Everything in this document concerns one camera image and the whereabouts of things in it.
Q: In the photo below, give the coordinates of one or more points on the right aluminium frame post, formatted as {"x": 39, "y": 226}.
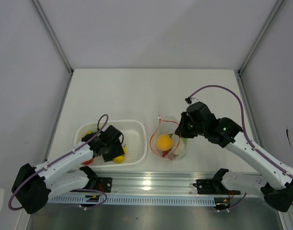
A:
{"x": 270, "y": 20}

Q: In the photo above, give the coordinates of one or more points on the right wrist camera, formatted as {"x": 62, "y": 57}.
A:
{"x": 191, "y": 100}

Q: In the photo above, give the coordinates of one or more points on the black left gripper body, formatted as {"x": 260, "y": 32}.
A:
{"x": 111, "y": 144}

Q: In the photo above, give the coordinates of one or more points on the slotted cable duct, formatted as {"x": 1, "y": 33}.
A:
{"x": 195, "y": 201}

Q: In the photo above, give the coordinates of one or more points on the orange fruit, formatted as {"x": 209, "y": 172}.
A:
{"x": 164, "y": 142}

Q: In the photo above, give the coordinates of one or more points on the red peach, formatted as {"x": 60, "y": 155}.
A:
{"x": 87, "y": 162}

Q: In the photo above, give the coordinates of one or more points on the clear zip top bag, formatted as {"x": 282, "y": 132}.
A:
{"x": 166, "y": 125}

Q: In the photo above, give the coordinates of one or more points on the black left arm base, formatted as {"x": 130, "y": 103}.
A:
{"x": 95, "y": 194}

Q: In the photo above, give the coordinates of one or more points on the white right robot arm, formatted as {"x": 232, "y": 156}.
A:
{"x": 274, "y": 181}

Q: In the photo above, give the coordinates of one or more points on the aluminium frame post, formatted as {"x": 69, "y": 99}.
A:
{"x": 270, "y": 20}
{"x": 51, "y": 34}

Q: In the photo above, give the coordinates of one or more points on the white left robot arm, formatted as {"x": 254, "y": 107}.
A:
{"x": 53, "y": 170}

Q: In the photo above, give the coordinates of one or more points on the yellow lemon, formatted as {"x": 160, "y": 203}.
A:
{"x": 119, "y": 159}

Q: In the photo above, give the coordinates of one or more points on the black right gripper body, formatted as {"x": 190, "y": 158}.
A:
{"x": 198, "y": 129}

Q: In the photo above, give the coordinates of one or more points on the red grape bunch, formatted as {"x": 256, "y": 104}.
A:
{"x": 165, "y": 153}

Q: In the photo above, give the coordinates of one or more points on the left aluminium frame post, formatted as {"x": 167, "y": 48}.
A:
{"x": 51, "y": 34}

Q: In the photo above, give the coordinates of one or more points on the white perforated plastic basket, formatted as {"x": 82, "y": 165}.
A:
{"x": 135, "y": 142}

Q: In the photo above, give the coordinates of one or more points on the aluminium rail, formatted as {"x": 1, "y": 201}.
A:
{"x": 123, "y": 183}

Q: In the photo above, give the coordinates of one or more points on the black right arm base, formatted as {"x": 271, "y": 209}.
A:
{"x": 213, "y": 187}

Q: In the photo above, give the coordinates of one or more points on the white cauliflower with leaves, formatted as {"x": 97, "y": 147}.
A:
{"x": 179, "y": 148}

